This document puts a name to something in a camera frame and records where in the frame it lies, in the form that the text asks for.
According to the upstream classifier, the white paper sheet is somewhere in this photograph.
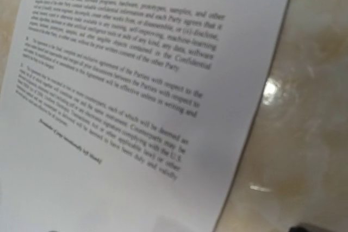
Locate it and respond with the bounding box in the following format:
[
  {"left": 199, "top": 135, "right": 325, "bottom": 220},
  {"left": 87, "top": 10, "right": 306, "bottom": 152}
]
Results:
[{"left": 1, "top": 0, "right": 288, "bottom": 231}]

